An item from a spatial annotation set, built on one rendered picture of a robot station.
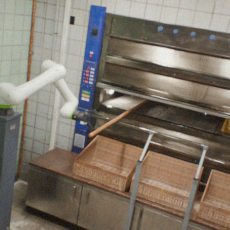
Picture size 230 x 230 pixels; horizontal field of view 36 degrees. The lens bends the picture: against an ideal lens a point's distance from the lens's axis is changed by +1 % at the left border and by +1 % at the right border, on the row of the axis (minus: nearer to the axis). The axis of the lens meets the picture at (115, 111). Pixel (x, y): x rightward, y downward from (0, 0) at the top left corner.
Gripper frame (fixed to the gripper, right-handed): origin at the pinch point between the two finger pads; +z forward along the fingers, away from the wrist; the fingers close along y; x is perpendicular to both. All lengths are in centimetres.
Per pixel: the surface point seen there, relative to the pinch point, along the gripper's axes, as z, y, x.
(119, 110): -2, 1, -56
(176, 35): 39, -83, -57
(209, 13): 64, -106, -54
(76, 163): -20, 48, -8
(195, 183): 91, 26, 5
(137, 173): 43, 34, 4
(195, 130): 76, 1, -55
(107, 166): -1, 59, -44
